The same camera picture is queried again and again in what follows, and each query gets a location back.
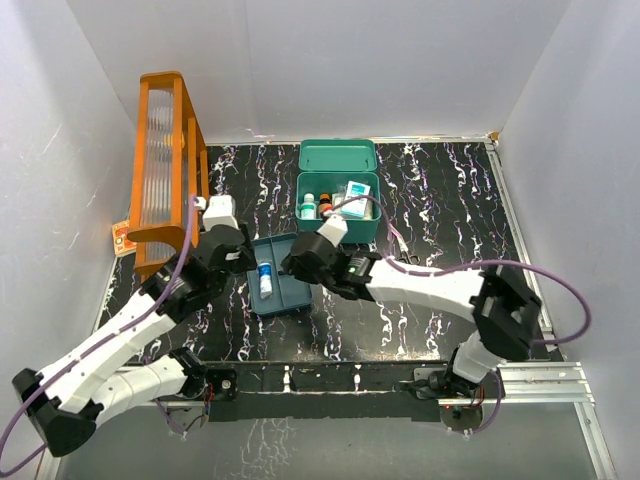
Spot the dark teal tray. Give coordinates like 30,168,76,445
247,233,312,317

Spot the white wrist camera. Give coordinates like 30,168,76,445
317,214,348,247
202,194,239,231

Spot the orange wooden rack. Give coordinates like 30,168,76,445
128,71,209,279

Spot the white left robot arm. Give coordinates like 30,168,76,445
12,223,256,457

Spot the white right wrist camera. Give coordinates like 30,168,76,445
317,214,348,247

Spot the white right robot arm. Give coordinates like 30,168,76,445
281,232,542,398

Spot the white medicine bottle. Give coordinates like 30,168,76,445
300,193,317,220

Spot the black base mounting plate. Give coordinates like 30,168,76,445
149,360,506,424

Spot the orange card box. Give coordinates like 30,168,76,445
112,220,136,257

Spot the teal wipe packet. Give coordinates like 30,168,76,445
341,181,371,219

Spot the teal medicine box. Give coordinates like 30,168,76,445
295,139,381,232

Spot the brown orange-cap bottle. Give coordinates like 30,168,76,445
317,193,332,218

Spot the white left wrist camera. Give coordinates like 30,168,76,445
202,194,239,231

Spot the white blue bandage roll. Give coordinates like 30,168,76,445
257,262,274,299

